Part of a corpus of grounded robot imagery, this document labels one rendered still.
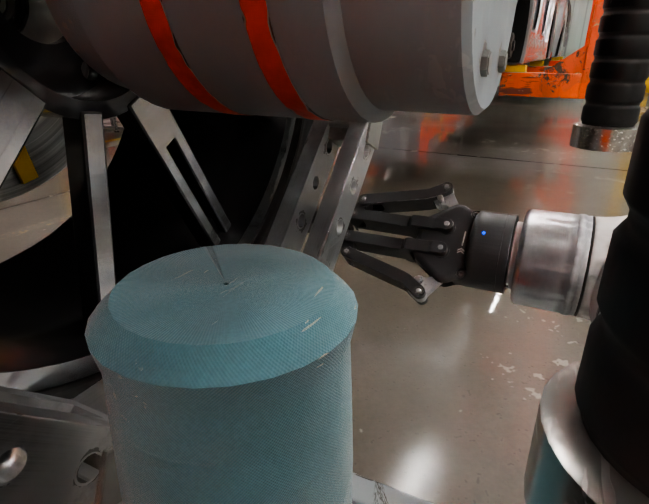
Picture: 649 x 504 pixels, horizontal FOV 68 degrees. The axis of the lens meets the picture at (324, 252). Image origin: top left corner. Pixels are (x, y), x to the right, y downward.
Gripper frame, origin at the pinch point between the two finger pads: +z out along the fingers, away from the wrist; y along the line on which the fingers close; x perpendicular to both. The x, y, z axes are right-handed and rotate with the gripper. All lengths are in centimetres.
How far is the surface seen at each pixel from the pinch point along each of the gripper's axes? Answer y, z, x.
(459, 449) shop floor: -16, -13, -74
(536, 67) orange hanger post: 379, 17, -375
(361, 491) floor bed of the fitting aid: -29, -1, -50
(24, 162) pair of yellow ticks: -7.0, 20.5, 18.8
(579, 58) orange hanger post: 251, -22, -232
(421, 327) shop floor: 17, 8, -107
